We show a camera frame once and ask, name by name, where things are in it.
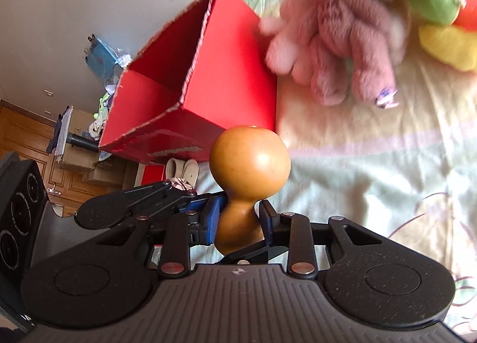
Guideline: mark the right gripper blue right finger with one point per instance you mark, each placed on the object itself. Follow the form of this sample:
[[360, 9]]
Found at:
[[275, 227]]

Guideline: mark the white slippers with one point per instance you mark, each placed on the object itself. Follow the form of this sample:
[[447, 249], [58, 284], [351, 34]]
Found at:
[[185, 170]]

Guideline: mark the pink plush bear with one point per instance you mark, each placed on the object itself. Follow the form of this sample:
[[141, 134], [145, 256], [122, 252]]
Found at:
[[338, 46]]

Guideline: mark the large red cardboard box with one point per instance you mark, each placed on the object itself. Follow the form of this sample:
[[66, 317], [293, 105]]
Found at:
[[203, 73]]

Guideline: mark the blue paper bag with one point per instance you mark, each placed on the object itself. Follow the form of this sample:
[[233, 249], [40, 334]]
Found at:
[[105, 62]]

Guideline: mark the small red gift box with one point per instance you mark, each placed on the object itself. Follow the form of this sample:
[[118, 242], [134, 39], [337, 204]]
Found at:
[[147, 174]]

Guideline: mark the orange gourd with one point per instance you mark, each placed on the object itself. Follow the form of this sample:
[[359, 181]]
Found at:
[[250, 164]]

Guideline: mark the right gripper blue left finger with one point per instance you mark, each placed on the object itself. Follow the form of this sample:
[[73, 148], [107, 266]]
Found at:
[[203, 214]]

